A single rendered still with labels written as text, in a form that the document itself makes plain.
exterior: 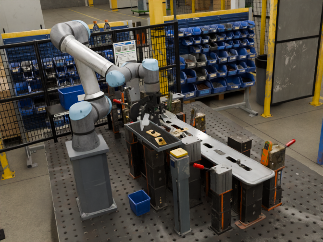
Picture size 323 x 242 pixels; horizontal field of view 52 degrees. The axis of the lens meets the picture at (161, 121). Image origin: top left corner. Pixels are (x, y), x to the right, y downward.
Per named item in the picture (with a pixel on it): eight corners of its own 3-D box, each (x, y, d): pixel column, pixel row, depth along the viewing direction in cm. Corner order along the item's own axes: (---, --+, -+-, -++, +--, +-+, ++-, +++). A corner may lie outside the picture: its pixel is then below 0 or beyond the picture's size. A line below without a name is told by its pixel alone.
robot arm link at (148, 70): (145, 57, 163) (161, 58, 160) (147, 79, 168) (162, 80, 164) (137, 61, 157) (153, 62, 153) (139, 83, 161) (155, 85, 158)
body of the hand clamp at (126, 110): (138, 151, 256) (133, 109, 243) (130, 154, 253) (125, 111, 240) (134, 148, 261) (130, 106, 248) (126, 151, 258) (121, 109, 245)
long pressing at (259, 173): (282, 173, 164) (282, 170, 163) (248, 188, 154) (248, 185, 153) (149, 101, 275) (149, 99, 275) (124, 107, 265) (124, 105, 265)
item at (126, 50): (139, 73, 301) (135, 38, 289) (116, 78, 291) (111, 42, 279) (138, 72, 303) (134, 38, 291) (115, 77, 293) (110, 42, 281)
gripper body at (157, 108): (154, 118, 163) (152, 94, 158) (143, 113, 169) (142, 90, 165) (166, 114, 167) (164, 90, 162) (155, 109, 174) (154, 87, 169)
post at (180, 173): (192, 231, 171) (190, 156, 154) (180, 237, 168) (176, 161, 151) (184, 223, 177) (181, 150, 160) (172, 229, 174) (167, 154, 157)
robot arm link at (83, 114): (67, 131, 175) (62, 107, 170) (83, 122, 186) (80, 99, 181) (84, 134, 170) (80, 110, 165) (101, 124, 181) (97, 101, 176)
